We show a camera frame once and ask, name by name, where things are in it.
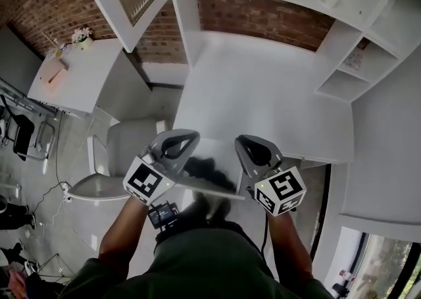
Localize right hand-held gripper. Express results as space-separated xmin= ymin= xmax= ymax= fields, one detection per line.
xmin=234 ymin=135 xmax=307 ymax=217

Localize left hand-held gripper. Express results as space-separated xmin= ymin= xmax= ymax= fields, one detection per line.
xmin=123 ymin=128 xmax=201 ymax=206

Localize white drawer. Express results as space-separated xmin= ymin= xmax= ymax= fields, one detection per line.
xmin=174 ymin=138 xmax=247 ymax=200

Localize dark cloth item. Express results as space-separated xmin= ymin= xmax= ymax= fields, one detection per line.
xmin=184 ymin=155 xmax=236 ymax=192

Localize person's left forearm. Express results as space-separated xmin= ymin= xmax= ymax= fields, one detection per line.
xmin=98 ymin=197 xmax=152 ymax=281

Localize person's right forearm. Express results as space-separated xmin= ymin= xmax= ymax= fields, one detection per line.
xmin=266 ymin=211 xmax=313 ymax=281

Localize white desk with hutch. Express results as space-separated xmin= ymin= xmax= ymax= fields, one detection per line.
xmin=74 ymin=0 xmax=421 ymax=200

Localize white side desk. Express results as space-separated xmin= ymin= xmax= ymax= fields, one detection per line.
xmin=28 ymin=39 xmax=155 ymax=121

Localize white chair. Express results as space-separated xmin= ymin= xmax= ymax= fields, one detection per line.
xmin=68 ymin=116 xmax=175 ymax=202

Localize person's right black shoe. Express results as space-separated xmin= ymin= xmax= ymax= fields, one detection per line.
xmin=213 ymin=198 xmax=234 ymax=223

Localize person's black shoe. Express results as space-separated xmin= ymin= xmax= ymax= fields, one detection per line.
xmin=192 ymin=192 xmax=214 ymax=225
xmin=213 ymin=198 xmax=234 ymax=223

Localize black monitor device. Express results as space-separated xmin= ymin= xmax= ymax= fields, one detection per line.
xmin=147 ymin=202 xmax=180 ymax=229

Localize person's left black shoe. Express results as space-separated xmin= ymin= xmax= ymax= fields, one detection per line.
xmin=192 ymin=192 xmax=214 ymax=225

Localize person's dark trousers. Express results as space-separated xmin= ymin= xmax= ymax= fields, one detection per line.
xmin=154 ymin=220 xmax=264 ymax=259

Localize white power strip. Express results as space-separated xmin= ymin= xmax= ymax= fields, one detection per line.
xmin=60 ymin=181 xmax=72 ymax=202

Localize person's green shirt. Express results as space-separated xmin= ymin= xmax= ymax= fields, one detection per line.
xmin=59 ymin=227 xmax=333 ymax=299

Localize clear storage bin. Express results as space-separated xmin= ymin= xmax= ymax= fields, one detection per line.
xmin=32 ymin=119 xmax=57 ymax=162

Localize small patterned paper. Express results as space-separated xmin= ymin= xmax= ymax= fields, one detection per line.
xmin=343 ymin=52 xmax=364 ymax=71

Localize wooden board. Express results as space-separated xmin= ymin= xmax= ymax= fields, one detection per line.
xmin=47 ymin=59 xmax=70 ymax=85

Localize potted pale flowers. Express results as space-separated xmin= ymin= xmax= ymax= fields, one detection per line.
xmin=71 ymin=26 xmax=94 ymax=51

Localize reed diffuser with sticks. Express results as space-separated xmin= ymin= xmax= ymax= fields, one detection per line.
xmin=42 ymin=30 xmax=65 ymax=60

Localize black box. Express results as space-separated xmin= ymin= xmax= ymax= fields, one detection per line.
xmin=12 ymin=115 xmax=36 ymax=161

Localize black flask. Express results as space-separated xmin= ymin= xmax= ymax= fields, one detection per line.
xmin=331 ymin=283 xmax=350 ymax=298

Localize black framed window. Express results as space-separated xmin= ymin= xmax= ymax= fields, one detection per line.
xmin=357 ymin=231 xmax=421 ymax=299

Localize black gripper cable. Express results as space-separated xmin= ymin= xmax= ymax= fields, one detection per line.
xmin=260 ymin=213 xmax=274 ymax=259

